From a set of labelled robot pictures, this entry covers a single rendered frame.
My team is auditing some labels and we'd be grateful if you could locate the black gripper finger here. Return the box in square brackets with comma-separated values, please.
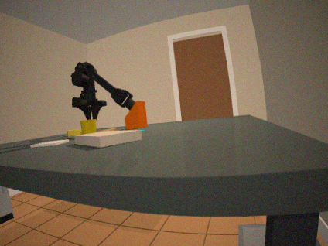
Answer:
[79, 106, 92, 120]
[92, 107, 102, 120]

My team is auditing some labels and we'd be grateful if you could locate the white flat block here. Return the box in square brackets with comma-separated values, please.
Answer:
[74, 130, 142, 148]

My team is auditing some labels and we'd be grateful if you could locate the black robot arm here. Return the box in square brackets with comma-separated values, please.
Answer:
[71, 62, 135, 110]

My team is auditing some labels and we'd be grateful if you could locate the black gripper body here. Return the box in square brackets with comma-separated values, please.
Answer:
[72, 87, 107, 108]

